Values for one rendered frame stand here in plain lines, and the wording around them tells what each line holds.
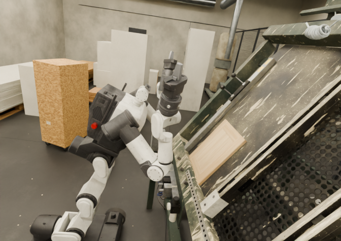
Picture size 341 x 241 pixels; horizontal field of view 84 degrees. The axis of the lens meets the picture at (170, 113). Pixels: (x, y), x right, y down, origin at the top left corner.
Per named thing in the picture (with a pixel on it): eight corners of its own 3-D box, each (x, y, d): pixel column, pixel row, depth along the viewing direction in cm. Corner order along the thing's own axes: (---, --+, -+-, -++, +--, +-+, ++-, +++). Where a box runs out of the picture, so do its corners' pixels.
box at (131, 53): (121, 109, 457) (124, 31, 395) (145, 112, 459) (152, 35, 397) (109, 125, 373) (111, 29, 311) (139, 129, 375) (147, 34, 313)
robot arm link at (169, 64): (170, 62, 144) (167, 77, 145) (160, 58, 138) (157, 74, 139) (181, 61, 134) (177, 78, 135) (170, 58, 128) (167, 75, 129)
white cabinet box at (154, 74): (140, 88, 665) (141, 67, 639) (156, 91, 667) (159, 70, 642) (137, 91, 623) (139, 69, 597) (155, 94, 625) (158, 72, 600)
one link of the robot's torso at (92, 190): (71, 209, 128) (89, 155, 113) (81, 190, 144) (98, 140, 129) (93, 215, 131) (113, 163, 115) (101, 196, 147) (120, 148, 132)
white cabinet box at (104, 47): (106, 66, 580) (107, 41, 554) (126, 68, 582) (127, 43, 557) (97, 69, 505) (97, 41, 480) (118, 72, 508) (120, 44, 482)
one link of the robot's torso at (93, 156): (85, 165, 117) (93, 151, 114) (93, 153, 130) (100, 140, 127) (105, 173, 120) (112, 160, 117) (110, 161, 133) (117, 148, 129)
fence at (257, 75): (187, 148, 162) (183, 146, 161) (272, 61, 141) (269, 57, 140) (188, 151, 157) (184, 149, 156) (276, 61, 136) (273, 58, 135)
